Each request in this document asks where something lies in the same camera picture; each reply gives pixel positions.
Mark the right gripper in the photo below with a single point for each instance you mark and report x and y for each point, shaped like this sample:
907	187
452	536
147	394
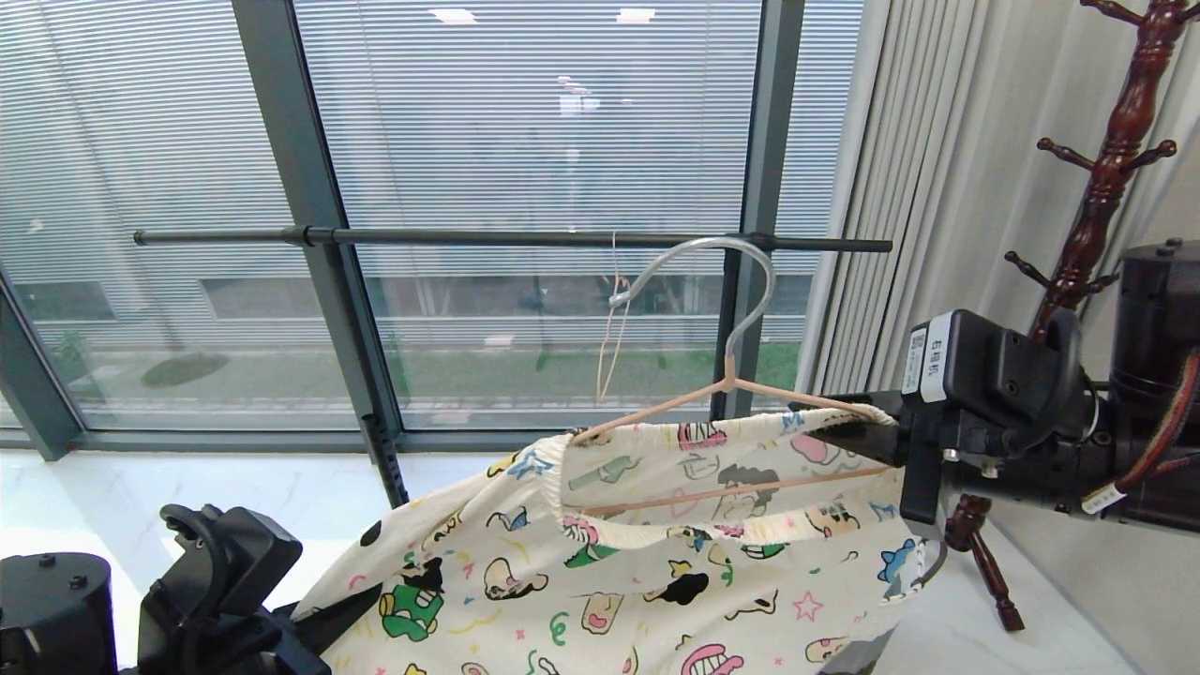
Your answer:
1022	478

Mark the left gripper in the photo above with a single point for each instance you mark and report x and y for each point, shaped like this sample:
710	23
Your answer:
291	652

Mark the pink clothes hanger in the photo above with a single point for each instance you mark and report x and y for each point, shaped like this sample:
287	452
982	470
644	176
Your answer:
614	319
750	319

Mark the cream printed garment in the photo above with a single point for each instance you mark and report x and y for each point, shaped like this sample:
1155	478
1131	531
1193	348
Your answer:
609	581

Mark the black clothes rack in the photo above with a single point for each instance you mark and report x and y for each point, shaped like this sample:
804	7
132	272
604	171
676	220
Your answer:
516	238

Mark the beige curtain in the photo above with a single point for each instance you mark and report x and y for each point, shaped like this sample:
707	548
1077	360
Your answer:
937	187

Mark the dark wooden coat stand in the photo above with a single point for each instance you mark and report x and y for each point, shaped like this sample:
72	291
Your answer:
1125	122

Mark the window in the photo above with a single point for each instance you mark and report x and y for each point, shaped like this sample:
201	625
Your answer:
562	112

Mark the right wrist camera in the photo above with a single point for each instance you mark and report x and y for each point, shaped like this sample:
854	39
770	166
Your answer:
994	366

